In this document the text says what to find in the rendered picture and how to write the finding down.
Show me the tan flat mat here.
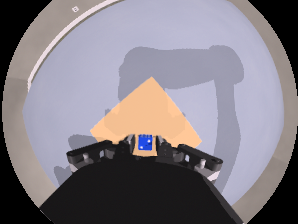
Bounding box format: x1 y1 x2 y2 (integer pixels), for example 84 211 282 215
90 77 202 156

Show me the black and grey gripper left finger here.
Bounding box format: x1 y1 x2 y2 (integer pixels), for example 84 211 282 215
66 134 135 174

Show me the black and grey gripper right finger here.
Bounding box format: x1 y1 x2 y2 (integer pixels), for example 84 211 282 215
155 135 223 185

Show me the blue die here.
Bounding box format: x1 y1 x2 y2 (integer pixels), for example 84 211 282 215
138 134 153 151

